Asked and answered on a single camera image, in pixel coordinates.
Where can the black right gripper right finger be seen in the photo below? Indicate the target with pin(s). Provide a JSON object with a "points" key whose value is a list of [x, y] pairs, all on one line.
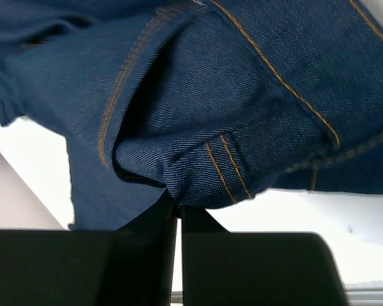
{"points": [[229, 268]]}

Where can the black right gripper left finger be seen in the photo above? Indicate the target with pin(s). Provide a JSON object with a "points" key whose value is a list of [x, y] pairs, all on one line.
{"points": [[129, 266]]}

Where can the dark blue denim trousers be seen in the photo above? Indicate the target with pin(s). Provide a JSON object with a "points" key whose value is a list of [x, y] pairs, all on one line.
{"points": [[208, 102]]}

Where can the aluminium front rail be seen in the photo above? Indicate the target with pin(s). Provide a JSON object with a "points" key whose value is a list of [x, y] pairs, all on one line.
{"points": [[365, 293]]}

